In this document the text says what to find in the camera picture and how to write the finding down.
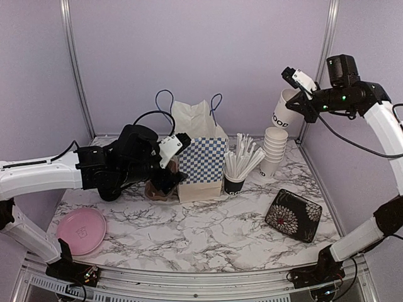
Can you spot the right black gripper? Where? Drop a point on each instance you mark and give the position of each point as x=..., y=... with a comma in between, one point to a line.
x=304, y=107

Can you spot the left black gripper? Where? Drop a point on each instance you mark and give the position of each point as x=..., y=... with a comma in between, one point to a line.
x=169, y=180

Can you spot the white paper cup GOOD print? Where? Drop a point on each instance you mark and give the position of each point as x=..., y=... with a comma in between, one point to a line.
x=282, y=116

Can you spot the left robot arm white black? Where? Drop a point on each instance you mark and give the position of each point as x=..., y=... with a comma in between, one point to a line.
x=24, y=177

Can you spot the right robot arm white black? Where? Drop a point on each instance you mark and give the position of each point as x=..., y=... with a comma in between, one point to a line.
x=387, y=218

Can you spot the blue checkered paper bag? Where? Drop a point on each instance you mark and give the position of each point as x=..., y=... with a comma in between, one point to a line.
x=203, y=160

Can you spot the brown cardboard cup carrier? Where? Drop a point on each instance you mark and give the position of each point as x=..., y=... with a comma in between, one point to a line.
x=153, y=194

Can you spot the stack of white paper cups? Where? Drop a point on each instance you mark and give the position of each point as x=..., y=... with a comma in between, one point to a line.
x=274, y=145

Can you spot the white wrapped straws bundle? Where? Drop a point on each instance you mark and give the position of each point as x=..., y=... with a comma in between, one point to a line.
x=239, y=163

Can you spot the black cup holding straws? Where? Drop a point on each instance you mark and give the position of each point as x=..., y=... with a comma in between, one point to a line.
x=233, y=186

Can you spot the black floral square dish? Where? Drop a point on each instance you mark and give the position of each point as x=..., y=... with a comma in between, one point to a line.
x=294, y=216

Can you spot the pink plastic plate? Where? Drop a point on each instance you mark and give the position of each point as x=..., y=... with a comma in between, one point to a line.
x=83, y=230

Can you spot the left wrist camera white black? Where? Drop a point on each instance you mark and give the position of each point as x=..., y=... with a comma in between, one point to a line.
x=168, y=147

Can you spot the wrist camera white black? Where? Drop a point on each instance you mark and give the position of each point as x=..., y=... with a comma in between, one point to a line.
x=168, y=147
x=299, y=80

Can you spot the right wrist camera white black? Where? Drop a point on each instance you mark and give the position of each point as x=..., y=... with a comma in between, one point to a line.
x=299, y=80

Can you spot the right aluminium frame post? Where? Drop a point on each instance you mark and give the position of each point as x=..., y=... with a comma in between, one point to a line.
x=329, y=34

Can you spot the aluminium frame post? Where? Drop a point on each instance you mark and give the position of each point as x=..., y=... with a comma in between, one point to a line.
x=74, y=62
x=329, y=34

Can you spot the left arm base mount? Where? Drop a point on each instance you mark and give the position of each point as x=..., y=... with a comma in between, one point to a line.
x=68, y=270

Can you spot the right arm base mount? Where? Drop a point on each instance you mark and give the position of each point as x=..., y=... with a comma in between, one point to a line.
x=325, y=270

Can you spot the aluminium front rail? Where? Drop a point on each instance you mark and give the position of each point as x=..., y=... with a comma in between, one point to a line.
x=118, y=284

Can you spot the left aluminium frame post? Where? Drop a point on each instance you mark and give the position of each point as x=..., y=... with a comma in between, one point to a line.
x=74, y=62

